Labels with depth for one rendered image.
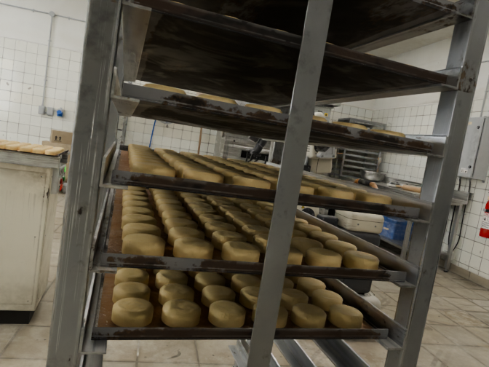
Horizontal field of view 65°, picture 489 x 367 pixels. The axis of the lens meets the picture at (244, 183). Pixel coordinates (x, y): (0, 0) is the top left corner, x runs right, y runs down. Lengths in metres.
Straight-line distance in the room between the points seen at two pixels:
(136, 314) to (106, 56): 0.29
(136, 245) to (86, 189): 0.09
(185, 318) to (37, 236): 1.77
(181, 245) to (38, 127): 6.21
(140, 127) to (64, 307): 6.00
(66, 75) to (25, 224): 4.57
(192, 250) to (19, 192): 1.78
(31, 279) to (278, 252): 1.93
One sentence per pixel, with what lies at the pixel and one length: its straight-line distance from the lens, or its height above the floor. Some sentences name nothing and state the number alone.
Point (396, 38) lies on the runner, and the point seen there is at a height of 1.31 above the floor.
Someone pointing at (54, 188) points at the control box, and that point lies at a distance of 2.22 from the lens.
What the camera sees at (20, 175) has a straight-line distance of 2.19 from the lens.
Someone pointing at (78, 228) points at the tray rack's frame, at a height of 0.99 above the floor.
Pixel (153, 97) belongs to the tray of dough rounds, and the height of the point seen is 1.13.
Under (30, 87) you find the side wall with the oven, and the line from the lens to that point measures 6.70.
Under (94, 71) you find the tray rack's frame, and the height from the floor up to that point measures 1.15.
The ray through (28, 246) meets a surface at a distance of 2.25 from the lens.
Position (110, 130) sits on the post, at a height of 1.09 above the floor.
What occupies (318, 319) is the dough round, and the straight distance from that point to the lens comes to 0.58.
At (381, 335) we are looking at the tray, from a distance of 0.62.
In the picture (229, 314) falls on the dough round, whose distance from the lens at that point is 0.53.
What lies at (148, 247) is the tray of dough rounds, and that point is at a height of 0.97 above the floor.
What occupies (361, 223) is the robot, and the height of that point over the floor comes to 0.74.
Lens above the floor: 1.10
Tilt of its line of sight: 5 degrees down
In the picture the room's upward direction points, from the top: 9 degrees clockwise
